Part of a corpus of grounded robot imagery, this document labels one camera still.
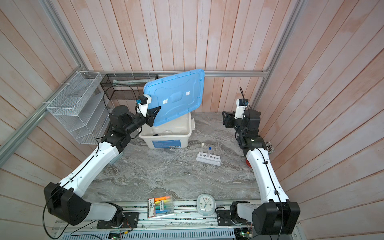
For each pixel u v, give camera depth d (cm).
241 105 61
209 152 88
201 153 92
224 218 73
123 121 54
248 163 92
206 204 76
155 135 107
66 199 39
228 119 65
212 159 91
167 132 107
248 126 54
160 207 76
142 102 57
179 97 75
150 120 63
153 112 64
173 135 106
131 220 73
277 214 38
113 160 53
